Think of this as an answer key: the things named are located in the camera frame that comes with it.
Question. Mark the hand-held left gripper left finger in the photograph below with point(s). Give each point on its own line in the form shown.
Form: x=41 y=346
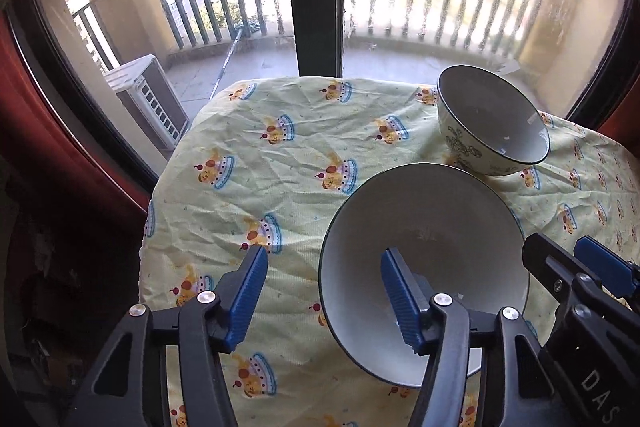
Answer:
x=245 y=297

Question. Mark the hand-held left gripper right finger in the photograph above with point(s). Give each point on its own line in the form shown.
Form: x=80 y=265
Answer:
x=405 y=302

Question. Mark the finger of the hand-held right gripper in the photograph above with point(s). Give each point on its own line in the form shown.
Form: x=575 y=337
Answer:
x=602 y=259
x=545 y=257

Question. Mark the floral ceramic bowl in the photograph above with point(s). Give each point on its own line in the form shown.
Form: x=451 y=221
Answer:
x=495 y=117
x=425 y=217

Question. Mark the red curtain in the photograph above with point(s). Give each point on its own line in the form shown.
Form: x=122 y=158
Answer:
x=622 y=132
x=60 y=132

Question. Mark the yellow printed tablecloth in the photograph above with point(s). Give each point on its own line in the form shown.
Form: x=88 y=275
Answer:
x=300 y=177

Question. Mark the white outdoor air conditioner unit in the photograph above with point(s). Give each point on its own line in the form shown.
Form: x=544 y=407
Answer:
x=150 y=102

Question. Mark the metal pole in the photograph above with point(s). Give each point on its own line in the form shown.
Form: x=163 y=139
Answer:
x=226 y=63

